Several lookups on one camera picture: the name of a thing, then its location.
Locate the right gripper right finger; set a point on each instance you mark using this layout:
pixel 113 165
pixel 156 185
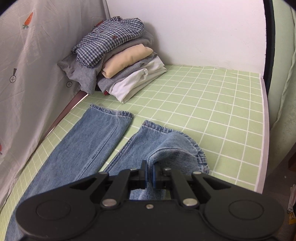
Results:
pixel 182 196

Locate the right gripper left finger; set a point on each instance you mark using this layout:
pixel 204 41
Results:
pixel 122 184

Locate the blue denim jeans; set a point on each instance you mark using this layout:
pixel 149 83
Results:
pixel 63 199

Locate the green grid cutting mat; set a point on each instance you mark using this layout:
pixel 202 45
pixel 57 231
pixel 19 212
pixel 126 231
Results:
pixel 221 109

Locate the white folded garment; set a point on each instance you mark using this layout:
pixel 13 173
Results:
pixel 126 88

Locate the grey folded garment lower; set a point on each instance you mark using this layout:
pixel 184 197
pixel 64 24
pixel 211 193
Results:
pixel 105 84

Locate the grey folded shirt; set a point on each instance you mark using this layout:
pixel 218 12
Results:
pixel 87 77

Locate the beige folded garment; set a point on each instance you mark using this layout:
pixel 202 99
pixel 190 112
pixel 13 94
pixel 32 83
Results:
pixel 124 59

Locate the white carrot print sheet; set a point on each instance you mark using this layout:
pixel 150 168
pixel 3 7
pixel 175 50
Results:
pixel 35 36

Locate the light green upholstered chair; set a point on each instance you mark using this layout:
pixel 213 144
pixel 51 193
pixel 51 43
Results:
pixel 281 95

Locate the blue checkered folded shirt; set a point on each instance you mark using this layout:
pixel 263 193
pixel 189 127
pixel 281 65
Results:
pixel 107 36

